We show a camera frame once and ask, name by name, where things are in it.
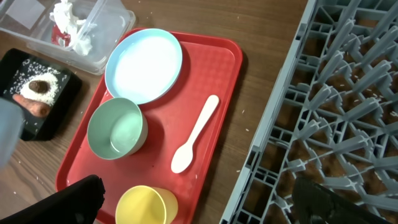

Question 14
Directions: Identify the brown food lump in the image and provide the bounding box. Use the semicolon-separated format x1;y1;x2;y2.
29;80;50;94

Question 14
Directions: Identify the white rice pile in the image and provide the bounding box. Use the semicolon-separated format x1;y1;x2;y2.
4;59;61;106

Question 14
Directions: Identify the small light blue bowl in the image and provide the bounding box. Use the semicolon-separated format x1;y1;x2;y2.
0;98;24;168

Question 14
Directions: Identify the red snack wrapper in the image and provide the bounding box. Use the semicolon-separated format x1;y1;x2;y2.
51;24;70;47

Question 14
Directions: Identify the white plastic spoon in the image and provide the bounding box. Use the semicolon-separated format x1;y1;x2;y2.
170;95;220;174

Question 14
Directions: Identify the black waste tray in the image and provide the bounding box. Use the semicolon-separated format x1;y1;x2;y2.
1;49;82;141

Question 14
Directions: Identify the red serving tray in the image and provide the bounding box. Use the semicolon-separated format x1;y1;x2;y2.
55;32;243;224

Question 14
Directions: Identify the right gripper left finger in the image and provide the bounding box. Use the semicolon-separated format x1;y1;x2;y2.
1;175;105;224

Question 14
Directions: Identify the clear plastic waste bin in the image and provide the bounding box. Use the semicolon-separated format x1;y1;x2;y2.
1;0;136;75

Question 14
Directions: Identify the large light blue plate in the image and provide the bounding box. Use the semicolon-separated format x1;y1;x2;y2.
104;29;183;105

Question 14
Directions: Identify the yellow plastic cup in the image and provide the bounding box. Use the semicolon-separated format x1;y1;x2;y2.
115;185;178;224

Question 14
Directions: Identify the white tissue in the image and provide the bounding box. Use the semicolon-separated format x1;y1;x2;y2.
49;0;93;56

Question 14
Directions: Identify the green bowl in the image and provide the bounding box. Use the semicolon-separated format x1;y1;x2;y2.
87;98;148;160

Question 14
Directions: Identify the grey dishwasher rack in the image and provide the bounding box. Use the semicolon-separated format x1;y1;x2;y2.
221;0;397;223

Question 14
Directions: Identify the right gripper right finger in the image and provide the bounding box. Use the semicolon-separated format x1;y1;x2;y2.
292;177;395;224

